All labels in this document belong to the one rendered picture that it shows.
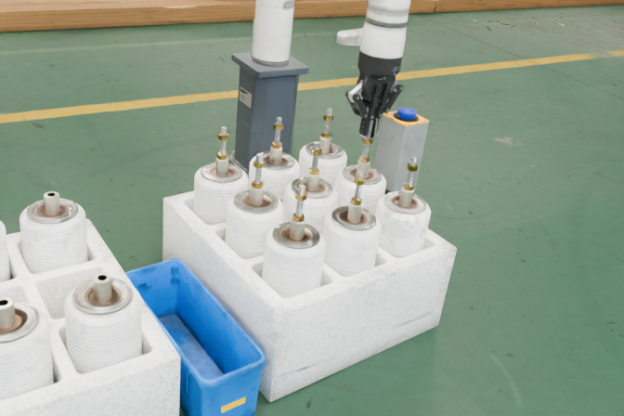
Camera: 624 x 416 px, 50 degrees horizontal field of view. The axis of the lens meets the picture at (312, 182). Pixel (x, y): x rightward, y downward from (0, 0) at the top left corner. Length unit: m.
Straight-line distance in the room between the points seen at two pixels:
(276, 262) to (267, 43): 0.74
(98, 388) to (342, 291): 0.39
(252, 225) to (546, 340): 0.63
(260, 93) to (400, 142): 0.43
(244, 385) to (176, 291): 0.28
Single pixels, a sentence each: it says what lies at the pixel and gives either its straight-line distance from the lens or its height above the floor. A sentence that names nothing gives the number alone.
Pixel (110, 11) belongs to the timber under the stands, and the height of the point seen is 0.07.
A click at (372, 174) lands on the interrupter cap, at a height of 0.25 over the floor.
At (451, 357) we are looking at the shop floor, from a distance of 1.29.
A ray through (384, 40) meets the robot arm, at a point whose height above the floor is 0.52.
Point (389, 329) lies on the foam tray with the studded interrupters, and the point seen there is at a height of 0.05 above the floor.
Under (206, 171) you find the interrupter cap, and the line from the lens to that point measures 1.23.
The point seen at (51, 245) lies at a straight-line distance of 1.10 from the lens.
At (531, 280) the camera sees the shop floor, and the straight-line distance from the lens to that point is 1.56.
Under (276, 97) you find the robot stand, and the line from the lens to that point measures 1.67.
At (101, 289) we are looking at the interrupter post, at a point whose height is 0.27.
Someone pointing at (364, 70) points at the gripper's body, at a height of 0.46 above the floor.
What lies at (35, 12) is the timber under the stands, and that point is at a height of 0.07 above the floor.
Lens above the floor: 0.81
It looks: 27 degrees down
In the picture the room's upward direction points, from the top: 7 degrees clockwise
